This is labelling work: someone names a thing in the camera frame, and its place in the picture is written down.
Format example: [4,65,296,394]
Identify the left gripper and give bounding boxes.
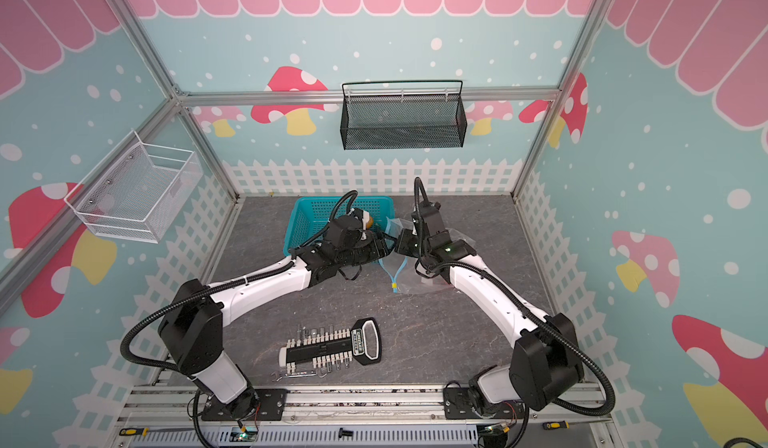
[337,231,399,268]

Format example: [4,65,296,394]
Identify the clear zip top bag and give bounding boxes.
[379,213,477,294]

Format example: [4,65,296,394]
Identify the teal plastic basket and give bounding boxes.
[283,196,396,256]

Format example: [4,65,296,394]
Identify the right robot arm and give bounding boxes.
[395,229,616,417]

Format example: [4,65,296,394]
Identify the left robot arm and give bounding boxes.
[120,233,392,420]

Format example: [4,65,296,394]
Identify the black screwdriver bit set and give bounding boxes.
[278,317,382,375]

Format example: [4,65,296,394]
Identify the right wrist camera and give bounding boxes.
[415,201,448,240]

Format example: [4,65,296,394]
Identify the black wire wall basket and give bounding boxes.
[340,80,468,150]

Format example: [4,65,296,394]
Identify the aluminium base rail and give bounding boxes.
[106,382,622,447]

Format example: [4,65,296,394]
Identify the white wire wall basket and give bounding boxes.
[64,132,203,244]

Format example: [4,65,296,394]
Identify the yellow handled screwdriver right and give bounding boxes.
[542,421,589,431]

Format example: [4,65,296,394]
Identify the yellow handled screwdriver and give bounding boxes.
[118,427,191,437]
[542,421,589,431]

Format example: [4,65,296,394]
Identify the yellow handled screwdriver left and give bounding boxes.
[118,427,191,437]

